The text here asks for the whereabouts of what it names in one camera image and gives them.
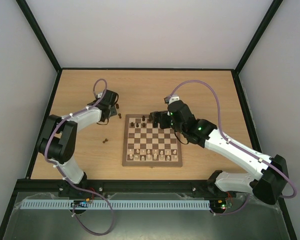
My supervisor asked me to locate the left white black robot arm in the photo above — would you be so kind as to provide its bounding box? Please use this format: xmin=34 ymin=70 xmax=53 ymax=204
xmin=36 ymin=89 xmax=119 ymax=188

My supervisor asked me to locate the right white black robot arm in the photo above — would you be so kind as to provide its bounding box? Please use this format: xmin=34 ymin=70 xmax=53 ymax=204
xmin=149 ymin=97 xmax=289 ymax=205

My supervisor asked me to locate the wooden chess board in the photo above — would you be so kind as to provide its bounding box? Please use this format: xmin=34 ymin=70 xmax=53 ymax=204
xmin=122 ymin=114 xmax=183 ymax=167

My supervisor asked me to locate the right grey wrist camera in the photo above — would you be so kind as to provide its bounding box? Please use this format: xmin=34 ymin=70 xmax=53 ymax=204
xmin=164 ymin=94 xmax=180 ymax=105

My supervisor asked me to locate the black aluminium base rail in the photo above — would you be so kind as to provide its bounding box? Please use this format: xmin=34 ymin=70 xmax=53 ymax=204
xmin=14 ymin=179 xmax=281 ymax=200

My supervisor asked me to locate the light blue cable duct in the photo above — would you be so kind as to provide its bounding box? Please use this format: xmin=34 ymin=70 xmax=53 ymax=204
xmin=20 ymin=199 xmax=211 ymax=211

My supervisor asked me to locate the black frame post left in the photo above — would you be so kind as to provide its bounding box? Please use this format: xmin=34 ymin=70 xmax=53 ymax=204
xmin=16 ymin=0 xmax=62 ymax=73

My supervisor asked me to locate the black frame post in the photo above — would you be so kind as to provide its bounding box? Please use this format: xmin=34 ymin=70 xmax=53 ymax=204
xmin=16 ymin=0 xmax=62 ymax=73
xmin=234 ymin=0 xmax=283 ymax=75

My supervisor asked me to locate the black frame post right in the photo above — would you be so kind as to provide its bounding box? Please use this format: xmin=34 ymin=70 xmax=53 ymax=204
xmin=234 ymin=0 xmax=283 ymax=75

